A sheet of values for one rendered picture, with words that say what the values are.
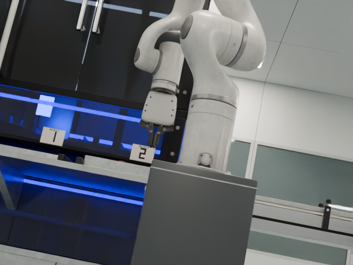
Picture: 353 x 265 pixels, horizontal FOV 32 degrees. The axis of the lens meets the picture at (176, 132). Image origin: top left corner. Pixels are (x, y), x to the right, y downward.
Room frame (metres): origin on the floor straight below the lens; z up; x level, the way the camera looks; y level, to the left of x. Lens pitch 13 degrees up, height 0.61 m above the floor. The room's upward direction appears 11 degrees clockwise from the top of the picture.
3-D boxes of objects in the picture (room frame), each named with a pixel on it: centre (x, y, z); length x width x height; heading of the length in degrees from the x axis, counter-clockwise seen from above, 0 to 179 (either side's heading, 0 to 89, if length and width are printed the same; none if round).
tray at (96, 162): (2.05, 0.12, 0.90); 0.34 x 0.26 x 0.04; 176
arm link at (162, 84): (1.86, 0.06, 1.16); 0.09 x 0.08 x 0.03; 87
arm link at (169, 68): (1.86, 0.07, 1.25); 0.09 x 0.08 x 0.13; 114
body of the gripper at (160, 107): (1.86, 0.06, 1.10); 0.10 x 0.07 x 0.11; 87
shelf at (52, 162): (2.10, 0.29, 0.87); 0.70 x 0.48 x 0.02; 87
